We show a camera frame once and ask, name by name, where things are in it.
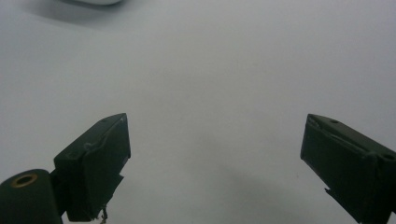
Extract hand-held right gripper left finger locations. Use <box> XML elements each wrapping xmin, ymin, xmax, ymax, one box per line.
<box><xmin>53</xmin><ymin>112</ymin><xmax>132</xmax><ymax>223</ymax></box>

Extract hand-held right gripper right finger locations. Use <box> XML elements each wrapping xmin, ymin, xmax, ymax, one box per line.
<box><xmin>300</xmin><ymin>113</ymin><xmax>396</xmax><ymax>224</ymax></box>

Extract white object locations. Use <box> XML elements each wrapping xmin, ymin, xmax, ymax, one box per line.
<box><xmin>69</xmin><ymin>0</ymin><xmax>124</xmax><ymax>7</ymax></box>

